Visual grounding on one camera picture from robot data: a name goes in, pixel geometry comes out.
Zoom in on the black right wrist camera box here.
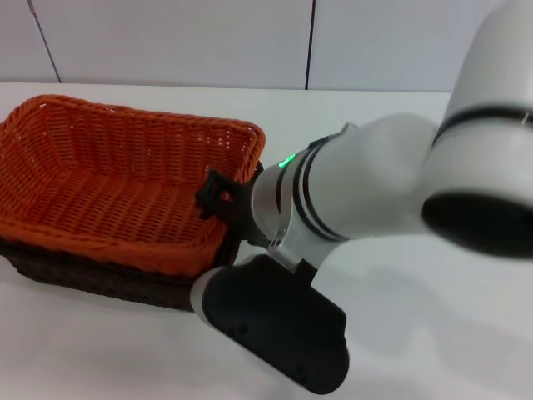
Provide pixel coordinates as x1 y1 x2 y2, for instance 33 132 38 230
190 252 350 396

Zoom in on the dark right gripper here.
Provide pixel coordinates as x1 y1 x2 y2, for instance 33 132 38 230
194 167 272 248

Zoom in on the orange wicker basket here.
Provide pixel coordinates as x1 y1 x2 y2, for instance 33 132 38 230
0 94 267 279

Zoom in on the dark brown wicker basket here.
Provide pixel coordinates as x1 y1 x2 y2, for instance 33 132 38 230
0 159 267 313

